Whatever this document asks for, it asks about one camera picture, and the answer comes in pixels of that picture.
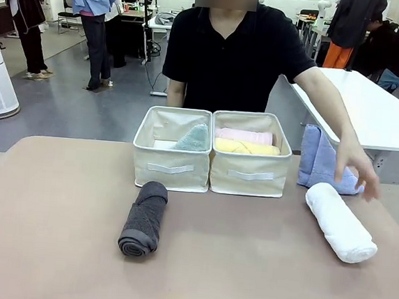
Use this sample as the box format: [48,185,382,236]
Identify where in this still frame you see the blue fabric item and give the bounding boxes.
[377,68,399,94]

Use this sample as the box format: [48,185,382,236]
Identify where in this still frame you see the person left hand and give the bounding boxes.
[331,139,385,204]

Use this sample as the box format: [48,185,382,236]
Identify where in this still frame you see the cream fabric storage box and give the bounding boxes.
[205,107,296,201]
[128,103,216,195]

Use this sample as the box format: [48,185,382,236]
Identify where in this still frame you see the pink rolled towel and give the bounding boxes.
[214,126,275,146]

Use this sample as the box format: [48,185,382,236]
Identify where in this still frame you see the black tripod stand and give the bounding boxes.
[133,0,164,66]

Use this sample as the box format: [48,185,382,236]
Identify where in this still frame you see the black office chair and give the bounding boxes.
[55,0,90,38]

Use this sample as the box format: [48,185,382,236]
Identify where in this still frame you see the person in black shirt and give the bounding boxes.
[158,0,324,122]

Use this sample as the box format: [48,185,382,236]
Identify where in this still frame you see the yellow towel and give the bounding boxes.
[213,137,281,157]

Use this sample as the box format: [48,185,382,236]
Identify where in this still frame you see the bystander with orange trousers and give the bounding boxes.
[322,0,388,74]

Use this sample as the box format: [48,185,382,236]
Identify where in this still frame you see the blue triangle-folded towel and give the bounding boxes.
[296,123,370,197]

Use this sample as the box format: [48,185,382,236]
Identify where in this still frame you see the white towel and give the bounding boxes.
[299,181,384,266]

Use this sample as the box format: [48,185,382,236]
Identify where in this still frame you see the bystander in black coat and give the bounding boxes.
[0,0,61,82]

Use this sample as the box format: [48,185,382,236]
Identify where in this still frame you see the light green triangle-folded towel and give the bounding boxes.
[171,121,210,153]

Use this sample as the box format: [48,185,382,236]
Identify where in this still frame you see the brown background desk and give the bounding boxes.
[118,6,150,25]

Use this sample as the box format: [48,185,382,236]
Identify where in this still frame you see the dark grey towel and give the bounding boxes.
[116,178,171,260]

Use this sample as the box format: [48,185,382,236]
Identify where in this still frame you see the white side table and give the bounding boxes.
[281,64,399,185]

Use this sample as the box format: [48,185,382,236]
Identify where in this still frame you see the seated bystander in black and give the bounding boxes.
[350,15,399,82]

